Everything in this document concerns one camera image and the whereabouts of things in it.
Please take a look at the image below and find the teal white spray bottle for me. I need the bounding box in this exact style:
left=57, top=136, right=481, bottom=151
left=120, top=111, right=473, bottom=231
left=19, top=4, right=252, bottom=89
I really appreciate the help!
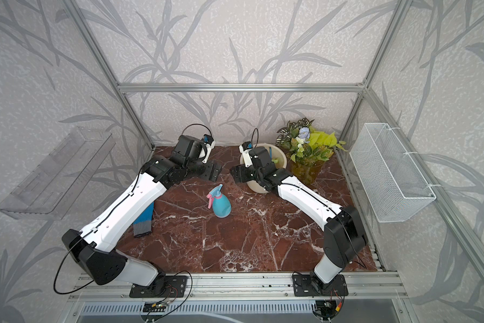
left=207, top=184, right=232, bottom=218

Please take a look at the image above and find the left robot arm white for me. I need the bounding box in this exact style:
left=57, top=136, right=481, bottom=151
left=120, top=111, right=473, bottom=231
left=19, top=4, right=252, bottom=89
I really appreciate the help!
left=62, top=135, right=222, bottom=287

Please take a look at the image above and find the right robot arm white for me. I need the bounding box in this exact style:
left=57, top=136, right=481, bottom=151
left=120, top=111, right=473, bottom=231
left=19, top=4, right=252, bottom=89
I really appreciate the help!
left=230, top=142, right=368, bottom=287

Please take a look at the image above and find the blue gardening glove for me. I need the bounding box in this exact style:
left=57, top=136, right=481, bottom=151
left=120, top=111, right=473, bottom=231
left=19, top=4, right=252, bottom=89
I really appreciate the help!
left=132, top=203, right=154, bottom=238

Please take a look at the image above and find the cream plastic bucket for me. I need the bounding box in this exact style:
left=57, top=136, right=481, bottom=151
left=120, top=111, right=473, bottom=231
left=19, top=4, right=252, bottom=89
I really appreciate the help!
left=240, top=143, right=287, bottom=194

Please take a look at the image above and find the potted artificial plant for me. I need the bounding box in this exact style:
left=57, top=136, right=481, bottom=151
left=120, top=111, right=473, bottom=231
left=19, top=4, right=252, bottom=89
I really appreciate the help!
left=275, top=118, right=346, bottom=184

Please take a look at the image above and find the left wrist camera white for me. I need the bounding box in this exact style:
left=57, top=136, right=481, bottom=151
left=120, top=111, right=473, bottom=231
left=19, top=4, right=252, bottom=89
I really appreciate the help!
left=200, top=134, right=216, bottom=164

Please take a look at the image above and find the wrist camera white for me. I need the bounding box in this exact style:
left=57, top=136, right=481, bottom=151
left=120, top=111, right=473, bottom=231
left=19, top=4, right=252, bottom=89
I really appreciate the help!
left=239, top=141, right=253, bottom=168
left=200, top=134, right=216, bottom=164

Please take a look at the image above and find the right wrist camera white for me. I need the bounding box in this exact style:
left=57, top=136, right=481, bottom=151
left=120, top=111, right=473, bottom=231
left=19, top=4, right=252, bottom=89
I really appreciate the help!
left=239, top=141, right=253, bottom=168

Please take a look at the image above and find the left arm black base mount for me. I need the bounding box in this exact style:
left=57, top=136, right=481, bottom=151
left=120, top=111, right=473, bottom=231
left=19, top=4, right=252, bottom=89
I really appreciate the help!
left=129, top=272, right=189, bottom=299

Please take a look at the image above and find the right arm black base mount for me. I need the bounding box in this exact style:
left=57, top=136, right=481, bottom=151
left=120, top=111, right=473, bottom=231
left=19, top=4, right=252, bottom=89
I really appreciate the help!
left=292, top=272, right=349, bottom=297

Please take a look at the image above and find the aluminium cage frame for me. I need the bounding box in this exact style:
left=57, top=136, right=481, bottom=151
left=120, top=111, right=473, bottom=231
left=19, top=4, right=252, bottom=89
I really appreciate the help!
left=63, top=1, right=484, bottom=283

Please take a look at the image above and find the white wire mesh basket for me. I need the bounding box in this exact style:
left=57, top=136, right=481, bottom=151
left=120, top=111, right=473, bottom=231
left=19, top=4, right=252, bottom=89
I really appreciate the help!
left=349, top=122, right=436, bottom=223

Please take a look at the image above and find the clear plastic wall shelf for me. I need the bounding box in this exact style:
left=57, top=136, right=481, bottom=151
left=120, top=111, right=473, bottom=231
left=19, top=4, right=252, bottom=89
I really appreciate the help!
left=0, top=127, right=115, bottom=221

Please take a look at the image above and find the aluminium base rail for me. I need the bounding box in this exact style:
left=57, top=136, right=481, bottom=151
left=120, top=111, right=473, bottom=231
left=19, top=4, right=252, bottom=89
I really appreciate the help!
left=59, top=272, right=417, bottom=322

